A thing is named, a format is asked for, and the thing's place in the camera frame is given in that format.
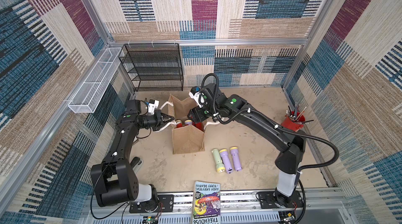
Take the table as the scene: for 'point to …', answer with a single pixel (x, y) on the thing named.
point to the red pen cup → (293, 121)
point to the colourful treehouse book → (207, 203)
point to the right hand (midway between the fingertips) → (198, 114)
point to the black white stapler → (136, 163)
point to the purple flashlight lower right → (235, 153)
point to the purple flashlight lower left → (226, 159)
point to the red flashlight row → (179, 123)
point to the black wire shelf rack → (154, 66)
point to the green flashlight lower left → (220, 167)
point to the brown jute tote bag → (186, 138)
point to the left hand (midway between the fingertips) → (173, 119)
